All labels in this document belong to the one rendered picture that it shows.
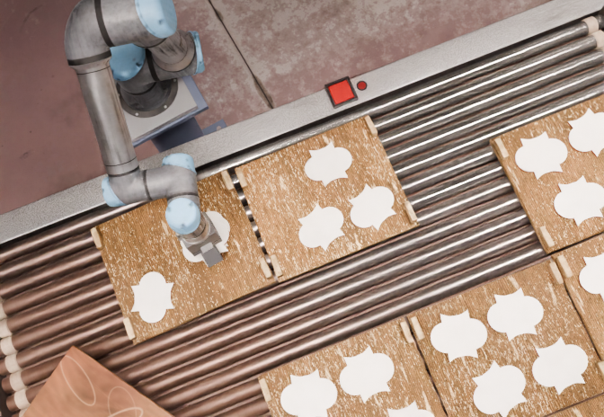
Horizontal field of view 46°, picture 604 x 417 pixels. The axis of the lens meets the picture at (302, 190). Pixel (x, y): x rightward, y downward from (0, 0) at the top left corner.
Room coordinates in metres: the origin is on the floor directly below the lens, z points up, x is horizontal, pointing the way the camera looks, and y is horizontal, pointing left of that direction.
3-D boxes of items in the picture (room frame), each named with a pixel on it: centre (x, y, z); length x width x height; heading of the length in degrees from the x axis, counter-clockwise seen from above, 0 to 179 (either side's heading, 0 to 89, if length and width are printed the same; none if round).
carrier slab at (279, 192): (0.54, -0.06, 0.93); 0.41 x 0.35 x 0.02; 101
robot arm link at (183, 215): (0.47, 0.28, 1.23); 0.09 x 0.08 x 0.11; 178
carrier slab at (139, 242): (0.46, 0.36, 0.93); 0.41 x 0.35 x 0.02; 103
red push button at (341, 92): (0.84, -0.17, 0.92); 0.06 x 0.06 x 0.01; 10
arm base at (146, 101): (0.99, 0.39, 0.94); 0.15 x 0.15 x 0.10
